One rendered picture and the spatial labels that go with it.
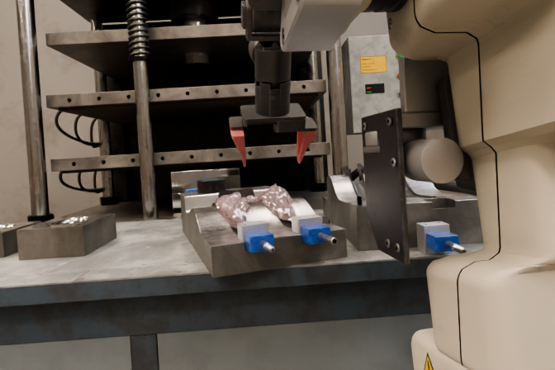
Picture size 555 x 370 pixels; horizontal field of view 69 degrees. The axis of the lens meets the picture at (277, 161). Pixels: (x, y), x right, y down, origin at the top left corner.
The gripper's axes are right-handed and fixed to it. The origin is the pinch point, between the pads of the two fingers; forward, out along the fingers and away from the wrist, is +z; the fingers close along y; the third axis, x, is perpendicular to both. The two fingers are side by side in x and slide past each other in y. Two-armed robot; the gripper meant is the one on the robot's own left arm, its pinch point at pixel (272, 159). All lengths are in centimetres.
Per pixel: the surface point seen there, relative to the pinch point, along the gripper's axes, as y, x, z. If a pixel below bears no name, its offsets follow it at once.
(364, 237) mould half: -18.8, 1.4, 18.2
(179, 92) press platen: 22, -96, 18
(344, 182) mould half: -24.3, -27.3, 22.6
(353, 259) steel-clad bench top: -14.3, 7.3, 18.3
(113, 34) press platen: 46, -113, -2
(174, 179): 26, -80, 48
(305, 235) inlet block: -5.4, 5.4, 13.2
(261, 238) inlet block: 3.0, 8.0, 10.7
